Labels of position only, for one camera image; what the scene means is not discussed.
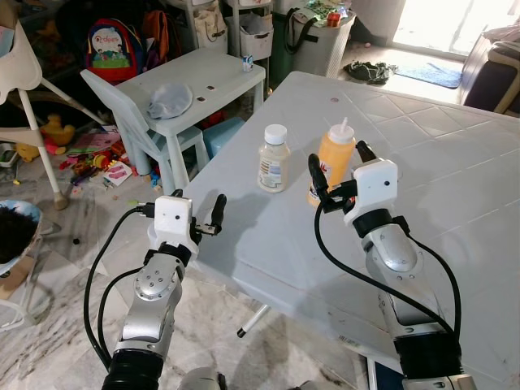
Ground white mayonnaise bottle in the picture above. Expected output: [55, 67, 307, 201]
[257, 123, 292, 194]

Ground light blue plastic stool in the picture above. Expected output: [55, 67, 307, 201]
[202, 115, 247, 160]

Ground grey cloth cap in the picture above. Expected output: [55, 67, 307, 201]
[146, 81, 195, 121]

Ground blue door mat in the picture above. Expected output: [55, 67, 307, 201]
[395, 62, 463, 89]

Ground white table leg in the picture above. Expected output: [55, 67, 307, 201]
[236, 304, 271, 339]

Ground small white plastic chair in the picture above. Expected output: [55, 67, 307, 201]
[79, 68, 211, 176]

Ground small white plastic table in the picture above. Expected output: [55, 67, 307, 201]
[115, 48, 268, 196]

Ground white woven laundry basket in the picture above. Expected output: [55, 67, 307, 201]
[286, 6, 357, 79]

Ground dark sofa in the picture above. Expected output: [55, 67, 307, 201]
[458, 36, 520, 115]

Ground silver robot leg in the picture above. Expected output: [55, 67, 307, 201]
[177, 366, 230, 390]

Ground colourful children's backpack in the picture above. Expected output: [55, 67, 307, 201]
[84, 17, 146, 85]

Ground white shelf rack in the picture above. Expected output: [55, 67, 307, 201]
[166, 0, 278, 63]

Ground black round basin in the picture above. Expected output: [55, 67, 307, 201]
[0, 200, 42, 278]

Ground white baby high chair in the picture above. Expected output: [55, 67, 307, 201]
[0, 19, 108, 211]

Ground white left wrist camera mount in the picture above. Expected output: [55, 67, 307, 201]
[151, 195, 202, 249]

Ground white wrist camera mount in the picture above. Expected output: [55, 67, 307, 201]
[342, 158, 401, 228]
[151, 195, 202, 249]

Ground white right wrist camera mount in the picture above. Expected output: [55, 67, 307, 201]
[342, 158, 401, 228]

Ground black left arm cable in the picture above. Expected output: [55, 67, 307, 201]
[84, 203, 157, 371]

